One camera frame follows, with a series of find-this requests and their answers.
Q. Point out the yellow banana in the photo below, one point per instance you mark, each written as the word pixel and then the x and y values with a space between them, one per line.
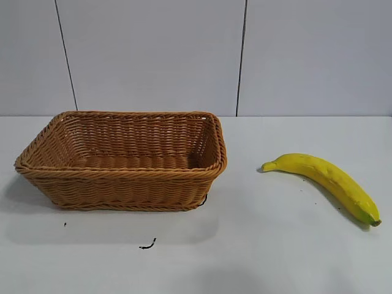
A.
pixel 333 180

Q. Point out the small black curved debris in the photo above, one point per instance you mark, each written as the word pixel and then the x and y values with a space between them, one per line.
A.
pixel 149 245

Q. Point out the brown woven wicker basket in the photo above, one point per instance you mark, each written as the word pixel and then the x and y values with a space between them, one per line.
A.
pixel 122 183

